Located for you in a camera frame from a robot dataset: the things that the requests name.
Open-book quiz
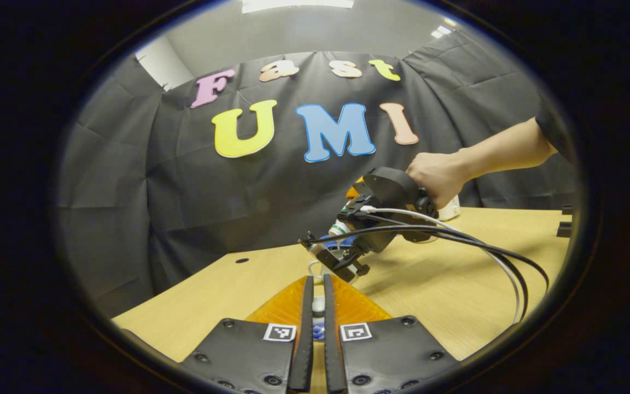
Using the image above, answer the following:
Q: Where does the small black object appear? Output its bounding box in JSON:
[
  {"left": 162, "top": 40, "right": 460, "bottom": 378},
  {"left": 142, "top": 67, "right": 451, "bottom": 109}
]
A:
[{"left": 556, "top": 205, "right": 574, "bottom": 239}]

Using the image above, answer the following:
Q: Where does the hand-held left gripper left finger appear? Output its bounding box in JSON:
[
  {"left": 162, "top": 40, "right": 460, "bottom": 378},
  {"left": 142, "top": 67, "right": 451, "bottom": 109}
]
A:
[{"left": 178, "top": 275, "right": 315, "bottom": 394}]

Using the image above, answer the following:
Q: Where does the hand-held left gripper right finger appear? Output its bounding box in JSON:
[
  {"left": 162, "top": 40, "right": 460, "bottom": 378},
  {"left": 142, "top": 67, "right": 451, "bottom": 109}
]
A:
[{"left": 323, "top": 274, "right": 461, "bottom": 394}]

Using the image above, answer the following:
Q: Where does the black shirt sleeve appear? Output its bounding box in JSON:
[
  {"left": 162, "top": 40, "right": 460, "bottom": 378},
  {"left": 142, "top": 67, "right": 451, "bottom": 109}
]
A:
[{"left": 535, "top": 96, "right": 575, "bottom": 162}]

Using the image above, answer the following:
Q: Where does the ceiling light panel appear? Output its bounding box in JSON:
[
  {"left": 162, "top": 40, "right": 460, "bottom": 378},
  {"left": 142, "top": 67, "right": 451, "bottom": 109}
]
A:
[{"left": 241, "top": 0, "right": 355, "bottom": 14}]

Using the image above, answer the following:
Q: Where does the black backdrop cloth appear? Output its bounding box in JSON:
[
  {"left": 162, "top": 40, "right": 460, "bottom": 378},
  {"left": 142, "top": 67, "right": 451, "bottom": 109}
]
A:
[{"left": 57, "top": 30, "right": 578, "bottom": 318}]

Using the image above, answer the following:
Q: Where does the white water bottle green label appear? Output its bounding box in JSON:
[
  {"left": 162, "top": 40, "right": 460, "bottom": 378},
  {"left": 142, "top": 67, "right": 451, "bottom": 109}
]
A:
[{"left": 323, "top": 218, "right": 362, "bottom": 266}]

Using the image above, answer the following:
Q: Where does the white cable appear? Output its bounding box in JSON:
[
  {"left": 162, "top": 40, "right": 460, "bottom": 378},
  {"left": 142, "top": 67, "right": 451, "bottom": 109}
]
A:
[{"left": 359, "top": 206, "right": 521, "bottom": 325}]

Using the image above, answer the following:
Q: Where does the white toaster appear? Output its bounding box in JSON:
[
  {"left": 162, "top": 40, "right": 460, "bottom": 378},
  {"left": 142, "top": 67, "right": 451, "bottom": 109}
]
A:
[{"left": 436, "top": 194, "right": 462, "bottom": 222}]

